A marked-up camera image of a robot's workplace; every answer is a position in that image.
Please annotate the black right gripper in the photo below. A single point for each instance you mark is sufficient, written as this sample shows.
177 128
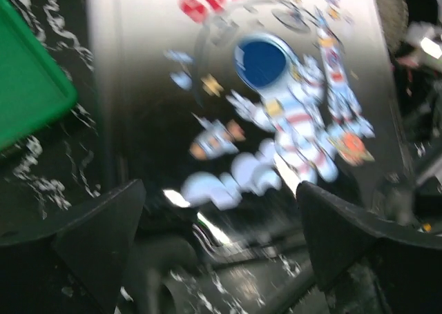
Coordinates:
417 75

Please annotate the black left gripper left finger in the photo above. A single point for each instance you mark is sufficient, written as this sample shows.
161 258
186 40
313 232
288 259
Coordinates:
72 262

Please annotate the black round object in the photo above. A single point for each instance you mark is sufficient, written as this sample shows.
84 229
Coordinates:
423 11

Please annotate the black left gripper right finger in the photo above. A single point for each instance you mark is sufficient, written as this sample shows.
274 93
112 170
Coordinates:
365 264

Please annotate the space astronaut hard-shell suitcase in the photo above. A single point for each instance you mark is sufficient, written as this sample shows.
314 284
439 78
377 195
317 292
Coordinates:
223 107

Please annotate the green plastic tray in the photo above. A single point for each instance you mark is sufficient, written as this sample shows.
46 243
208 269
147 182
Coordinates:
34 89

